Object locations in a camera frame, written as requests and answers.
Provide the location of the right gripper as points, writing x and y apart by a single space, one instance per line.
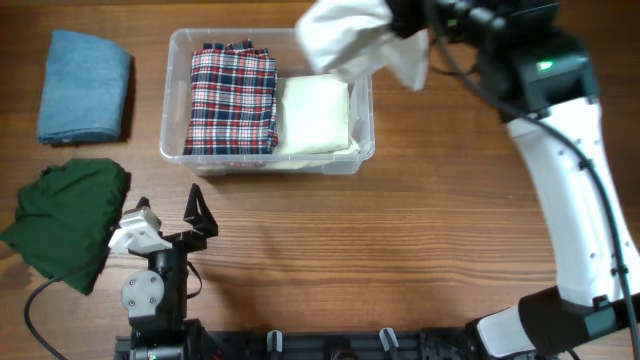
404 16

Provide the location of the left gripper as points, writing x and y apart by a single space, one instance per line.
204 223

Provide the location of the white garment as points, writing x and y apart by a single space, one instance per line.
352 39

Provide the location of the cream cloth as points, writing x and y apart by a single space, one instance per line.
313 116

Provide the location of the plaid shirt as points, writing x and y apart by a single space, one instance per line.
233 107

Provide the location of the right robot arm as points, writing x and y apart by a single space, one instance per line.
542 82

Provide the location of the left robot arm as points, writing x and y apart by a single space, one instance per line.
156 298

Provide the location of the clear plastic storage container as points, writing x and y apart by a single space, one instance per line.
290 60

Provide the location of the dark green garment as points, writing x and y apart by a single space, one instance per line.
65 219

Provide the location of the folded blue towel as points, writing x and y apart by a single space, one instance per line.
84 91

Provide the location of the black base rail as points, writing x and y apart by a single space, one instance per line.
383 344

